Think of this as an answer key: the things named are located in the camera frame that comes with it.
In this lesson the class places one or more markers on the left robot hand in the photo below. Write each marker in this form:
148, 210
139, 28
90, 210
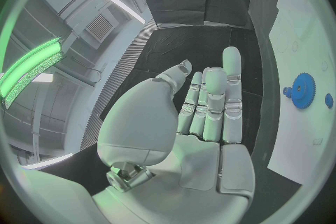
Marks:
141, 119

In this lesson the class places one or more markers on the white task board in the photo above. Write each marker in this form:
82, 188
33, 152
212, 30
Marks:
301, 133

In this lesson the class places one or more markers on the glowing light bar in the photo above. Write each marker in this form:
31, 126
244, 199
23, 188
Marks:
26, 64

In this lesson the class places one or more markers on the small blue peg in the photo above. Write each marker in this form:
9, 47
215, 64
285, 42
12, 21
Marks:
287, 92

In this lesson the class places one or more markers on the blue gear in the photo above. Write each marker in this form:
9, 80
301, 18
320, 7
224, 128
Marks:
301, 94

